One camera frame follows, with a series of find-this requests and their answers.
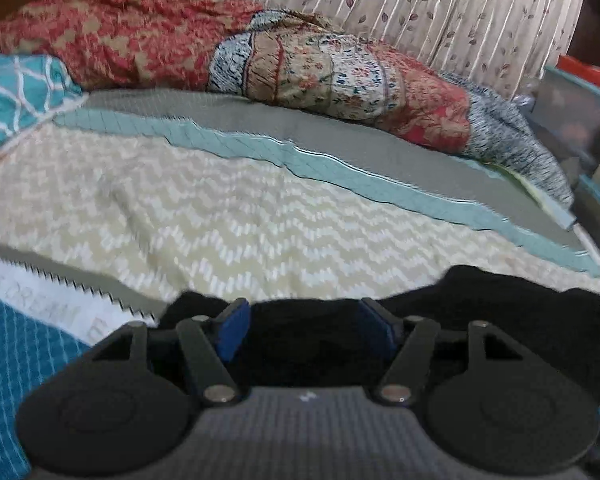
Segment red floral patchwork quilt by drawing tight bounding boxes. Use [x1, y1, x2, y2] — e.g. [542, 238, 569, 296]
[0, 0, 573, 207]

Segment teal rimmed storage box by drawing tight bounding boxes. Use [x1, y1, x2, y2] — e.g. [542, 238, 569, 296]
[522, 67, 600, 244]

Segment patterned bedsheet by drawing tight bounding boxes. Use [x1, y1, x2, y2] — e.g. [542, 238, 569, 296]
[0, 86, 600, 480]

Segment black pants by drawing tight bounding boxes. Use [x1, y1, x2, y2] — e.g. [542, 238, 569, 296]
[147, 266, 600, 401]

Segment teal lattice pillow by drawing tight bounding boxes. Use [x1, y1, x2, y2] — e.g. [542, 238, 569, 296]
[0, 54, 87, 151]

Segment floral striped curtain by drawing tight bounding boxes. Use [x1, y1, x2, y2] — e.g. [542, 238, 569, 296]
[254, 0, 583, 98]

